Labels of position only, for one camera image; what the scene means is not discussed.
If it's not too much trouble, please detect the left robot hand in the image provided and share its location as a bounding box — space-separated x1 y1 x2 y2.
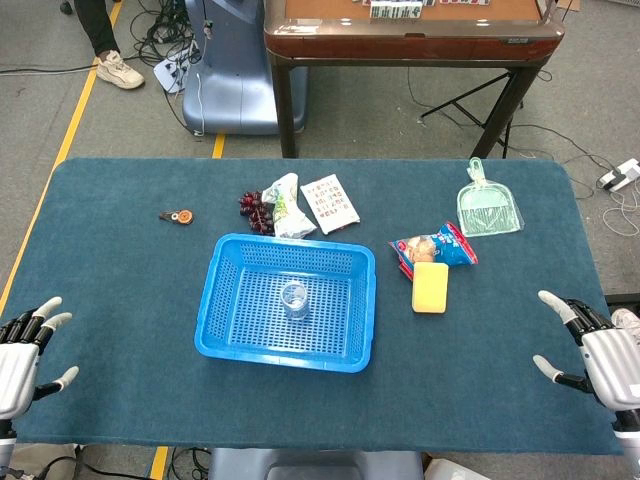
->
0 295 81 422

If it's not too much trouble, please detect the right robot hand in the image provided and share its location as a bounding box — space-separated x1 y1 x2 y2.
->
532 289 640 414

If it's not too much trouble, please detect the clear printed plastic cup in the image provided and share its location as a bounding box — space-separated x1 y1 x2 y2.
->
279 280 310 322

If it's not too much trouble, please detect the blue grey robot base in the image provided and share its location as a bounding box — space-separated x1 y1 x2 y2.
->
181 0 309 137

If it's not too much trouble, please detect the blue plastic mesh basket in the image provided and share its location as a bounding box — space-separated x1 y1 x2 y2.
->
193 232 377 375

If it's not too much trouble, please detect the white sneaker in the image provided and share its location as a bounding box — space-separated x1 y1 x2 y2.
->
610 307 640 346

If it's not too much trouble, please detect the blue table cloth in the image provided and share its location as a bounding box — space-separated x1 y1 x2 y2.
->
0 157 624 457

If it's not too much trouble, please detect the white power strip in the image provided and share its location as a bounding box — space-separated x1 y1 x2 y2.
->
597 157 640 194
152 48 202 95

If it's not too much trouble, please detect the yellow sponge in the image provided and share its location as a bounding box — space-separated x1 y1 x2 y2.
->
411 261 450 315

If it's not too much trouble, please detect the green dustpan with brush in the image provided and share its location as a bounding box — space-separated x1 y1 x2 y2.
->
456 156 526 238

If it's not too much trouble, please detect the blue red snack bag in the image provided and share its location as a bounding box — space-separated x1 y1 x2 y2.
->
388 221 479 281

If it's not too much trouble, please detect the dark red grape bunch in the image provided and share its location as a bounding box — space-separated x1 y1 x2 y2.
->
237 190 276 236

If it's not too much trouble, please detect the grey robot torso base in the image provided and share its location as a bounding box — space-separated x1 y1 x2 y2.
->
207 448 427 480

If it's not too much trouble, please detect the white green plastic bag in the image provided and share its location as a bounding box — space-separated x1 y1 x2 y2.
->
261 172 318 240

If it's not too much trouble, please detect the beige sneaker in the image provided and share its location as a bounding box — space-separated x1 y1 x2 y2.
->
95 49 147 92

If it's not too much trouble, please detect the white printed card pack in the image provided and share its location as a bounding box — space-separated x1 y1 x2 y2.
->
299 173 362 236

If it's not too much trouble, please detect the person in black trousers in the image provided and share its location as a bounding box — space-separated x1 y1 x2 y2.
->
73 0 122 58

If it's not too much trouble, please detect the brown mahjong table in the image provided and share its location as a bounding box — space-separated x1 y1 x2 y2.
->
263 0 567 160

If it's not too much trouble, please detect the mahjong tile row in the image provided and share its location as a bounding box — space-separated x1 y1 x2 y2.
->
369 0 425 23

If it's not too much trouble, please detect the white loose cable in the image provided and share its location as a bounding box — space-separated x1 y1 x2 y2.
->
601 188 640 237

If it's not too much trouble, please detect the orange black keychain tool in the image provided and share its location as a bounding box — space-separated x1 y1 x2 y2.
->
158 208 195 225

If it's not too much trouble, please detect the black cable bundle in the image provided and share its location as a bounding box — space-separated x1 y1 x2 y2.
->
119 0 202 76

